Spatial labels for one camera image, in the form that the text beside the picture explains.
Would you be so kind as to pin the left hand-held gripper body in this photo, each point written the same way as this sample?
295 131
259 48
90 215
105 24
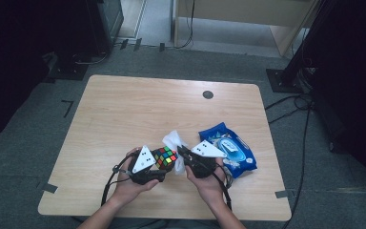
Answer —
143 162

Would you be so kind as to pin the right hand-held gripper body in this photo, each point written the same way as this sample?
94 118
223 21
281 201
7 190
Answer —
205 165

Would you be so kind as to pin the white wet wipe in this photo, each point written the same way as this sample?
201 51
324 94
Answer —
173 140

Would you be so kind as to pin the multicoloured puzzle cube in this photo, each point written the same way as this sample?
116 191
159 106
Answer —
165 158

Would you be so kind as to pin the blue wet wipes pack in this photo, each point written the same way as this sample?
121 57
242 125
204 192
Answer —
238 156

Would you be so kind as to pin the person's right hand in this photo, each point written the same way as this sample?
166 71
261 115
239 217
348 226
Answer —
209 189

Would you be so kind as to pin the person's left hand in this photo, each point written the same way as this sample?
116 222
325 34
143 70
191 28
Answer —
127 191

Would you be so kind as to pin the dark round table grommet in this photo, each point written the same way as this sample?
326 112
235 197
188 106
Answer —
207 94

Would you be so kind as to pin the grey tape strip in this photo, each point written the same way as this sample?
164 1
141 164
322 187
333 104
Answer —
50 188
281 194

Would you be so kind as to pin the black angled floor tape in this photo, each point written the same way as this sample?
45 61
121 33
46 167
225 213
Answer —
68 106

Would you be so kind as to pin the short black floor tape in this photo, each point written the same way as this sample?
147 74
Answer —
124 44
137 44
162 47

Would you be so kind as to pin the black stand base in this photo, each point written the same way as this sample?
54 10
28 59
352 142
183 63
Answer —
66 70

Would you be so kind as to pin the black metal stand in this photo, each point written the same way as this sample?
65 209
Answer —
298 66

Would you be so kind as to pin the dark monitor cabinet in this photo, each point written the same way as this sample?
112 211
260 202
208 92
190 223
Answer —
105 25

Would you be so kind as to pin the light wooden cabinet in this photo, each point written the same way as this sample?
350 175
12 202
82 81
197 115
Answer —
235 11

